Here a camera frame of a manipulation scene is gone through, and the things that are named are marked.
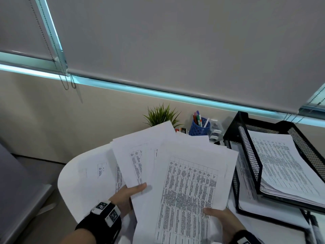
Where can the white box with dark label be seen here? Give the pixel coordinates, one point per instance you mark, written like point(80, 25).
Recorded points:
point(183, 130)

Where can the black marker pen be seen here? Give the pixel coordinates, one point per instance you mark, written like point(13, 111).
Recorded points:
point(317, 228)

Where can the glass window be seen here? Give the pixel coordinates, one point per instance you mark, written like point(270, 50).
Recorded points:
point(152, 92)

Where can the green and white pen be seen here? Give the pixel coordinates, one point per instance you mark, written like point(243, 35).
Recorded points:
point(200, 120)

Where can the white tape dispenser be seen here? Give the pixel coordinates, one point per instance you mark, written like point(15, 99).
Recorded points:
point(215, 129)

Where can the black left wristband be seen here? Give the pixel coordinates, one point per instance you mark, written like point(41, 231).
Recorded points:
point(91, 226)

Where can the black mesh paper tray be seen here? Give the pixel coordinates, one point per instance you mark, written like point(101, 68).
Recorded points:
point(250, 155)

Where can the wide grey roller blind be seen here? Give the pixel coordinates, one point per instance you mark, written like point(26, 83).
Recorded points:
point(190, 48)

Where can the person's left forearm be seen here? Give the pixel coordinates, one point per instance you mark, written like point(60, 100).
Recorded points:
point(78, 238)

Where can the potted green plant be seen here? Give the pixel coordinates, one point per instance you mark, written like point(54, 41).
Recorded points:
point(160, 116)

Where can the person's left hand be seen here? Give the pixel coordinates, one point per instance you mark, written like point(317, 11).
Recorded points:
point(122, 198)

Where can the person's right hand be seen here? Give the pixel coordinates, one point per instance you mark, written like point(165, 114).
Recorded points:
point(228, 223)

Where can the dark blue pen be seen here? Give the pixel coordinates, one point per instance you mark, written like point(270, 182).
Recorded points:
point(309, 236)

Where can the red pen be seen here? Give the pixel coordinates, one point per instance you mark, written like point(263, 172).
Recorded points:
point(195, 119)

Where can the blue pen holder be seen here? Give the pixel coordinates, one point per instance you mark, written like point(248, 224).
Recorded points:
point(199, 130)

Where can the pile of papers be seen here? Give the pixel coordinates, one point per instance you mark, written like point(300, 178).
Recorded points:
point(142, 144)

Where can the white table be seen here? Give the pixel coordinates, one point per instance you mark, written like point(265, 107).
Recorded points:
point(68, 180)

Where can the grey low cabinet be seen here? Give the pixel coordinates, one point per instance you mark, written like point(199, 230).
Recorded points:
point(20, 200)

